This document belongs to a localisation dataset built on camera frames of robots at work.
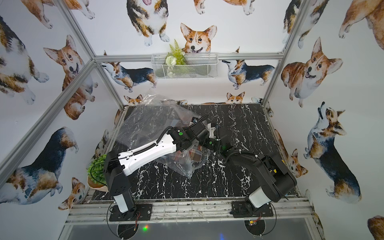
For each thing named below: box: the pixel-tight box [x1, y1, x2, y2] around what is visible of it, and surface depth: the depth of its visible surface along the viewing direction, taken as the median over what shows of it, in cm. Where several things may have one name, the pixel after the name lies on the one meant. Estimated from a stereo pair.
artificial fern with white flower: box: [164, 39, 187, 66], surface depth 84 cm
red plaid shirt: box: [173, 145, 203, 162], surface depth 83 cm
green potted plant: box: [87, 154, 109, 192], surface depth 73 cm
